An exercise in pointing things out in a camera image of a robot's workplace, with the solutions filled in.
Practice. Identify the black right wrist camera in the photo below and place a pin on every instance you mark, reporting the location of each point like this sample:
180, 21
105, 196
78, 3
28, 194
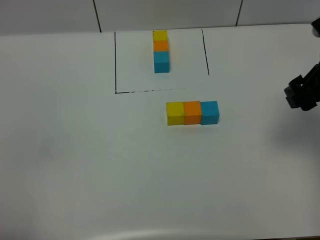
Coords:
316, 27

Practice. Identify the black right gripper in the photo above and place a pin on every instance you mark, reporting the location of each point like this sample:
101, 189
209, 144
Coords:
311, 90

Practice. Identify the orange template cube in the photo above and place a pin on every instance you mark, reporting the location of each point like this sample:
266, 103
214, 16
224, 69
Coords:
161, 46

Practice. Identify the yellow template cube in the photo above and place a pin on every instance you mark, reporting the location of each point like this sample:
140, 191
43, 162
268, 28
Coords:
160, 35

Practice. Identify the blue template cube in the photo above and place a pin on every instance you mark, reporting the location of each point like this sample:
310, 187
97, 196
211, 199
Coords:
161, 60

